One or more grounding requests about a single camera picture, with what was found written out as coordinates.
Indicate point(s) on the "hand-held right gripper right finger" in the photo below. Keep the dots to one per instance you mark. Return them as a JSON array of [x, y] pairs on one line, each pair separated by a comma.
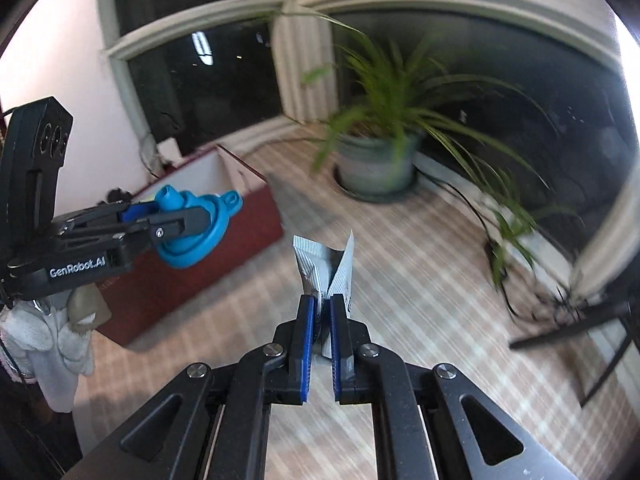
[[336, 345]]

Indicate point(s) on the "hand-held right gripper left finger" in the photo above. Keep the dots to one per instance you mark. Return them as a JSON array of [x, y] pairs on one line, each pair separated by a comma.
[[309, 340]]

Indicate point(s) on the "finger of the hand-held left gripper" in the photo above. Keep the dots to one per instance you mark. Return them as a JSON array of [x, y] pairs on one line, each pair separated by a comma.
[[185, 222], [135, 214]]

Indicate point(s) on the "blue silicone funnel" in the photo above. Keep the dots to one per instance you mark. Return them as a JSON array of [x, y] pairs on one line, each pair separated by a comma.
[[220, 225]]

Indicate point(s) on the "red cardboard box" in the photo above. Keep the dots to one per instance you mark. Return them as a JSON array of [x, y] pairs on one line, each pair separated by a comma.
[[210, 270]]

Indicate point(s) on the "silver plastic packet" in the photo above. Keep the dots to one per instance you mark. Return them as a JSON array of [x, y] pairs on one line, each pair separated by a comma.
[[315, 265]]

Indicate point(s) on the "grey-green pot saucer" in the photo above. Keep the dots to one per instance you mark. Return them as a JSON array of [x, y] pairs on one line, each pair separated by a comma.
[[375, 197]]

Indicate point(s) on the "grey-green flower pot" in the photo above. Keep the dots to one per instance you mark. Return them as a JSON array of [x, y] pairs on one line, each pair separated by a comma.
[[375, 165]]

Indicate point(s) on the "black tripod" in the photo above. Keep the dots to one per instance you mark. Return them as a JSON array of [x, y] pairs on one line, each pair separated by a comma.
[[565, 327]]

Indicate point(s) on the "green spider plant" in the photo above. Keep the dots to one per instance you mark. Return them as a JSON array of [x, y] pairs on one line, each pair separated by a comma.
[[395, 105]]

